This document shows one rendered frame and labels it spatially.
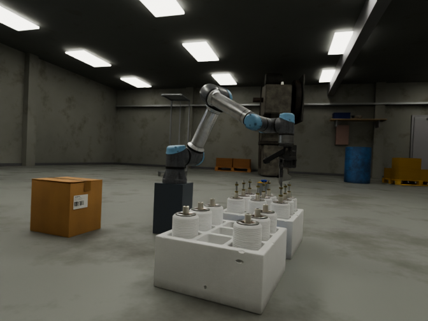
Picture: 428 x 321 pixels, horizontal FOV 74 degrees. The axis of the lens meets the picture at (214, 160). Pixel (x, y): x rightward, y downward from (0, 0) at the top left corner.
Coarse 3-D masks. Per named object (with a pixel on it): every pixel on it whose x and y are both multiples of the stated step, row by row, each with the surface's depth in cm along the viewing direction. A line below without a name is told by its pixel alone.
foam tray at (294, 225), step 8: (224, 216) 148; (232, 216) 146; (240, 216) 144; (296, 216) 147; (280, 224) 136; (288, 224) 135; (296, 224) 144; (288, 232) 135; (296, 232) 146; (288, 240) 134; (296, 240) 147; (288, 248) 134; (296, 248) 148; (288, 256) 134
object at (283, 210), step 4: (272, 204) 142; (276, 204) 140; (280, 204) 139; (284, 204) 139; (288, 204) 140; (272, 208) 142; (276, 208) 140; (280, 208) 139; (284, 208) 139; (288, 208) 140; (276, 212) 140; (280, 212) 139; (284, 212) 139; (288, 212) 140; (280, 216) 139; (284, 216) 139; (288, 216) 140
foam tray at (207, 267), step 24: (168, 240) 99; (192, 240) 97; (216, 240) 105; (168, 264) 98; (192, 264) 95; (216, 264) 91; (240, 264) 88; (264, 264) 86; (168, 288) 98; (192, 288) 95; (216, 288) 91; (240, 288) 88; (264, 288) 88
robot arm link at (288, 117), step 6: (282, 114) 141; (288, 114) 140; (276, 120) 143; (282, 120) 141; (288, 120) 139; (294, 120) 142; (276, 126) 143; (282, 126) 141; (288, 126) 139; (282, 132) 140; (288, 132) 139
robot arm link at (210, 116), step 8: (224, 88) 171; (208, 112) 172; (216, 112) 170; (208, 120) 173; (200, 128) 176; (208, 128) 175; (200, 136) 177; (192, 144) 179; (200, 144) 179; (192, 152) 179; (200, 152) 180; (192, 160) 180; (200, 160) 185
